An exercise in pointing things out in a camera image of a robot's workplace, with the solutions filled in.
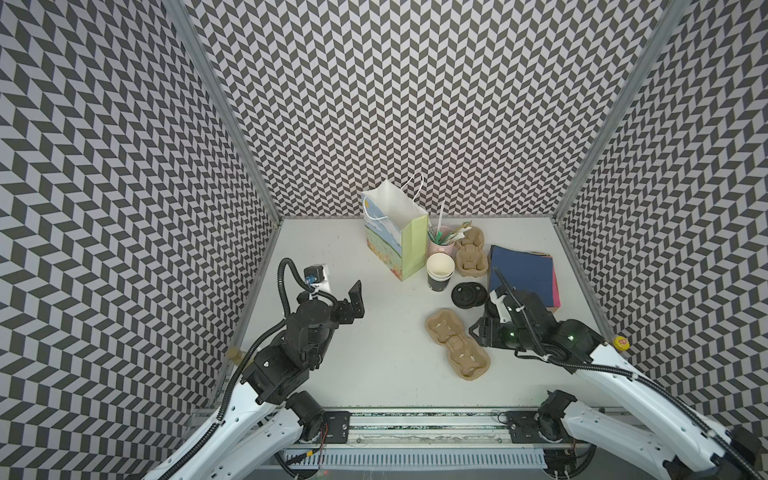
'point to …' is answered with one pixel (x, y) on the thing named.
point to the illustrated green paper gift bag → (397, 229)
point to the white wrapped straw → (440, 217)
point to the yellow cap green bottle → (621, 343)
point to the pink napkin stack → (555, 288)
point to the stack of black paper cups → (440, 268)
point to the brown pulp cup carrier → (467, 357)
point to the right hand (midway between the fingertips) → (480, 342)
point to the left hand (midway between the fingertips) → (342, 286)
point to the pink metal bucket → (449, 248)
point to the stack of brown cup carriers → (471, 258)
